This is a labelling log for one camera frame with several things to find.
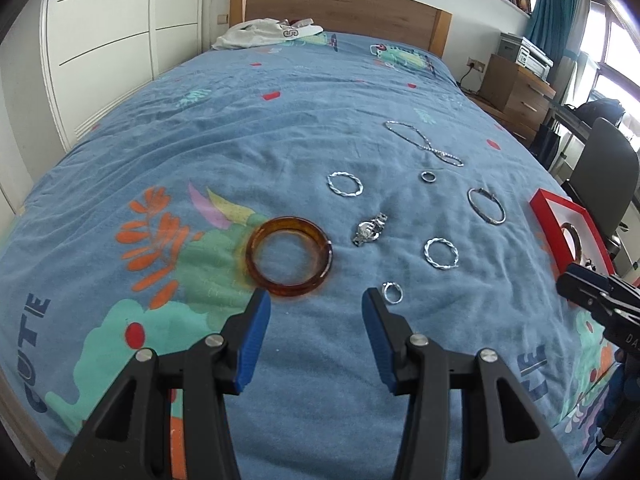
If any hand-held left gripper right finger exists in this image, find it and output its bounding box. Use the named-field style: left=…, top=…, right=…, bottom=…
left=361, top=287, right=576, bottom=480

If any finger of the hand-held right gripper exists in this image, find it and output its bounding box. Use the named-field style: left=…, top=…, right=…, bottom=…
left=564, top=264, right=640, bottom=295
left=555, top=272, right=615, bottom=314

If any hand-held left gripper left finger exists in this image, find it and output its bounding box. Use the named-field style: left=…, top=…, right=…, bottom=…
left=55, top=288, right=272, bottom=480

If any red jewelry box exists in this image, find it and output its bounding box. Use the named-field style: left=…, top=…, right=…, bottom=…
left=529, top=188, right=616, bottom=277

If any twisted silver hoop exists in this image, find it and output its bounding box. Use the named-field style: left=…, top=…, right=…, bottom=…
left=326, top=170, right=364, bottom=198
left=423, top=237, right=459, bottom=271

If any silver charm pendant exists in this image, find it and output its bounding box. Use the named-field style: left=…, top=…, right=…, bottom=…
left=351, top=212, right=389, bottom=248

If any thin silver bangle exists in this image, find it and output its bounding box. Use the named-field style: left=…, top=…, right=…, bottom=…
left=467, top=187, right=507, bottom=226

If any amber resin bangle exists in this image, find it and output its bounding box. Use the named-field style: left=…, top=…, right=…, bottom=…
left=244, top=217, right=334, bottom=301

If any person's right forearm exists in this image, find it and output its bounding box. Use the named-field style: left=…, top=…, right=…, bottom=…
left=616, top=352, right=640, bottom=413

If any dark brown bangle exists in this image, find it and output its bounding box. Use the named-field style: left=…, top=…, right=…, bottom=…
left=559, top=220, right=587, bottom=264

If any grey office chair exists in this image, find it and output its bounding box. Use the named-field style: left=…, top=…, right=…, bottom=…
left=567, top=117, right=640, bottom=262

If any black backpack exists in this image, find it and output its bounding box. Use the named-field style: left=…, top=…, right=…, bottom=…
left=574, top=98, right=626, bottom=129

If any printed blue blanket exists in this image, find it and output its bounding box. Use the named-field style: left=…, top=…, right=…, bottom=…
left=0, top=30, right=628, bottom=467

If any wooden dresser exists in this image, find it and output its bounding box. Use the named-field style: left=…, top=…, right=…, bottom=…
left=478, top=53, right=557, bottom=149

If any white printer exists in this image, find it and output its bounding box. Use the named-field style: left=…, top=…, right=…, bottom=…
left=497, top=32, right=555, bottom=80

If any teal curtain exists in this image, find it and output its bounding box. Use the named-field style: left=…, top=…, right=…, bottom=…
left=527, top=0, right=594, bottom=87

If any white garment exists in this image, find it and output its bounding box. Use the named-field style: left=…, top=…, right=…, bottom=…
left=210, top=18, right=324, bottom=51

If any wooden headboard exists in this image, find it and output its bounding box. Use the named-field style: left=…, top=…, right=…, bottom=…
left=229, top=0, right=453, bottom=59

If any white wardrobe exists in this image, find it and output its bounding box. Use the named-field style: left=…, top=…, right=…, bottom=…
left=42, top=0, right=206, bottom=152

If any black cable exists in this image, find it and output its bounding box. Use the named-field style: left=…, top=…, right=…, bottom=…
left=577, top=422, right=623, bottom=479

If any silver chain necklace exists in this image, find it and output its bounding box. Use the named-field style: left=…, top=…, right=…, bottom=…
left=384, top=119, right=465, bottom=169

